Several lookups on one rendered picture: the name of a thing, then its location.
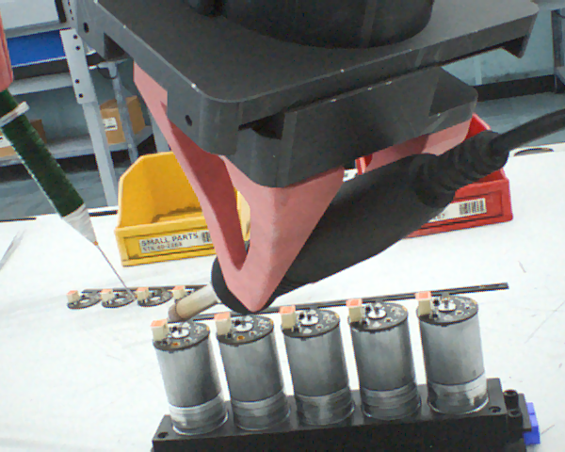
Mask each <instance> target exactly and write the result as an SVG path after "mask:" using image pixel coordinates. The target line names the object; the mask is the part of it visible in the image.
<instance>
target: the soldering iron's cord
mask: <svg viewBox="0 0 565 452"><path fill-rule="evenodd" d="M563 130H565V106H563V107H561V108H559V109H556V110H553V111H551V113H547V114H545V115H542V116H540V117H538V118H536V119H533V120H531V121H527V122H525V123H522V124H520V125H517V126H515V127H513V129H511V130H509V131H507V132H505V133H503V134H500V135H498V136H497V137H494V138H492V140H491V141H490V142H489V145H490V151H491V152H492V153H493V154H494V155H497V156H502V155H504V154H506V153H509V152H511V151H514V150H516V149H519V148H521V147H524V146H525V145H527V143H530V142H532V141H535V140H538V139H540V138H543V137H547V136H551V135H552V134H555V133H558V132H561V131H563Z"/></svg>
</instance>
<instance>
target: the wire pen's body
mask: <svg viewBox="0 0 565 452"><path fill-rule="evenodd" d="M28 108H29V107H28V105H27V104H26V103H21V104H19V105H18V104H17V102H16V101H15V99H14V98H13V95H12V94H11V92H10V91H9V89H4V90H3V91H1V92H0V132H1V133H2V135H3V136H4V138H5V139H7V140H8V141H9V142H10V146H11V148H13V151H14V152H16V154H17V155H18V156H19V158H20V161H22V164H23V165H25V166H26V168H27V169H28V171H29V173H31V174H32V178H33V179H35V180H34V181H35V182H36V183H38V186H40V187H41V191H42V192H44V195H45V196H47V199H48V200H49V201H50V203H51V204H52V207H53V208H54V209H55V211H57V213H58V214H59V216H60V217H61V218H64V217H66V216H68V215H69V214H72V213H73V212H75V211H76V210H78V209H79V208H80V207H81V205H82V204H83V203H84V201H83V199H82V198H81V196H80V195H79V193H78V192H77V189H76V188H75V186H73V183H71V182H69V181H70V180H69V179H68V178H67V176H66V173H64V170H63V169H62V168H61V166H60V165H59V164H58V162H57V161H55V158H54V157H53V156H52V154H51V152H49V149H48V148H47V147H46V145H45V142H43V139H42V138H41V137H40V136H39V135H38V134H37V133H36V130H35V129H33V126H32V124H31V122H30V120H29V119H28V117H27V116H26V115H25V113H24V112H25V111H26V110H27V109H28Z"/></svg>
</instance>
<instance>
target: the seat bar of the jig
mask: <svg viewBox="0 0 565 452"><path fill-rule="evenodd" d="M417 386H418V393H419V400H420V406H419V408H418V409H417V411H416V412H415V413H413V414H411V415H409V416H407V417H403V418H400V419H396V420H378V419H372V418H370V417H367V416H366V415H365V414H364V413H363V406H362V401H361V395H360V389H351V392H352V398H353V404H354V412H353V413H352V414H351V415H350V416H349V417H348V418H346V419H344V420H341V421H339V422H336V423H333V424H330V425H329V426H309V424H305V423H303V422H301V421H300V420H299V416H298V411H297V405H296V399H294V395H288V396H287V398H288V403H289V408H290V415H289V416H288V418H287V419H286V420H284V421H283V422H282V423H280V424H278V426H276V427H274V428H268V429H264V430H244V429H241V428H238V427H237V426H236V425H235V420H234V412H233V407H232V402H230V400H225V403H226V408H227V413H228V418H227V420H226V421H225V422H224V423H223V424H222V426H221V427H219V428H217V429H214V430H212V431H209V432H206V433H203V434H198V435H182V434H179V433H177V432H175V431H174V428H173V424H172V420H171V416H170V414H164V415H163V417H162V419H161V421H160V423H159V426H158V428H157V430H156V432H155V434H154V436H153V438H152V444H153V451H154V452H285V451H300V450H314V449H328V448H341V447H355V446H369V445H384V444H410V443H424V442H439V440H452V439H466V438H480V437H494V436H508V435H509V420H508V412H507V407H506V402H505V398H504V392H503V387H501V382H500V378H498V377H495V379H487V387H488V397H489V402H488V403H487V405H485V406H484V407H482V408H481V409H479V411H477V412H472V413H468V414H462V415H448V414H442V413H439V412H435V411H434V410H433V409H432V408H431V407H430V406H429V404H428V390H427V385H426V384H417Z"/></svg>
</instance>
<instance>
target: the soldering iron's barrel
mask: <svg viewBox="0 0 565 452"><path fill-rule="evenodd" d="M219 304H222V303H221V302H220V300H219V298H218V296H217V294H216V292H214V290H213V287H212V283H211V280H210V282H209V285H207V286H205V287H204V288H203V289H201V290H198V291H196V292H194V293H193V294H191V295H189V296H187V297H185V298H183V299H180V300H178V301H177V302H176V303H174V304H173V305H171V306H170V307H169V319H170V320H171V321H172V322H174V323H181V322H184V321H187V320H189V319H191V318H192V317H194V316H196V315H197V314H200V313H202V312H204V311H206V310H208V309H210V308H212V307H214V306H217V305H219Z"/></svg>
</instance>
